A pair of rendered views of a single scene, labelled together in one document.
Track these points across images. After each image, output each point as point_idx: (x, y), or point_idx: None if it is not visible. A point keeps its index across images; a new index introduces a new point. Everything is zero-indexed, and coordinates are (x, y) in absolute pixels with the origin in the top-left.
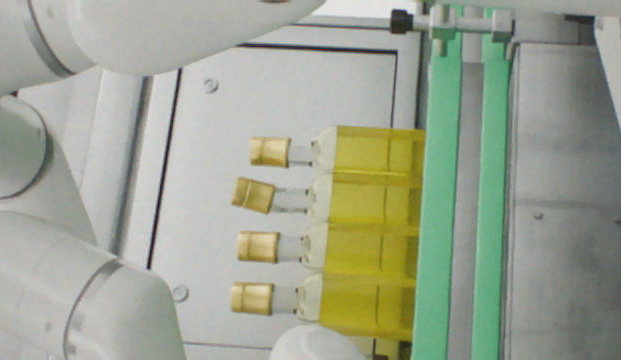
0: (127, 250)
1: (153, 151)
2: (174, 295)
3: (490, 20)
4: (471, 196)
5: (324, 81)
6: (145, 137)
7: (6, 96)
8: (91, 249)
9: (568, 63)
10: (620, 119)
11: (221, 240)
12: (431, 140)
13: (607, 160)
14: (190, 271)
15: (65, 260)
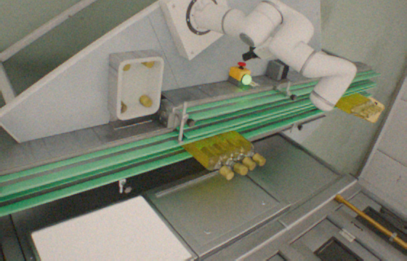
0: (267, 217)
1: (240, 229)
2: (264, 202)
3: (175, 108)
4: (215, 107)
5: (179, 206)
6: (238, 233)
7: (322, 78)
8: None
9: (173, 98)
10: (216, 38)
11: (243, 202)
12: (211, 113)
13: (189, 90)
14: (256, 203)
15: None
